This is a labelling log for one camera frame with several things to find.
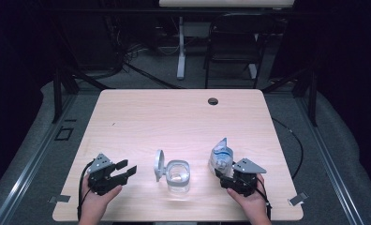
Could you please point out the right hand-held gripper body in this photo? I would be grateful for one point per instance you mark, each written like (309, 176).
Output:
(243, 179)

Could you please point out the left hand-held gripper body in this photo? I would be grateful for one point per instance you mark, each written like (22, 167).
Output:
(100, 178)

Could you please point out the clear plastic bag blue print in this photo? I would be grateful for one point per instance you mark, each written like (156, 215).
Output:
(221, 154)

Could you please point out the clear container with grey lid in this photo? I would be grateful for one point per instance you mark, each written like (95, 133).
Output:
(178, 178)

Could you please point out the person's left hand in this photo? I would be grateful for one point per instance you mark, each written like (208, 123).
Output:
(96, 201)

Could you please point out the person's right hand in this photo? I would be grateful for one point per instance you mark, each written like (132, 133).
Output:
(250, 203)

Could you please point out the grey tape strip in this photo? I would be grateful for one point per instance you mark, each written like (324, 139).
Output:
(298, 198)
(60, 198)

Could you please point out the black metal stand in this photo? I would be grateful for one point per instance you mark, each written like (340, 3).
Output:
(58, 93)
(312, 100)

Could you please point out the black folding chair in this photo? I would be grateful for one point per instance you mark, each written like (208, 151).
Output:
(233, 47)

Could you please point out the white desk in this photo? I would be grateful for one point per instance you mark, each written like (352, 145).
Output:
(181, 47)

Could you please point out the aluminium floor rail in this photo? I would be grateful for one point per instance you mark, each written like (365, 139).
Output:
(33, 156)
(327, 156)

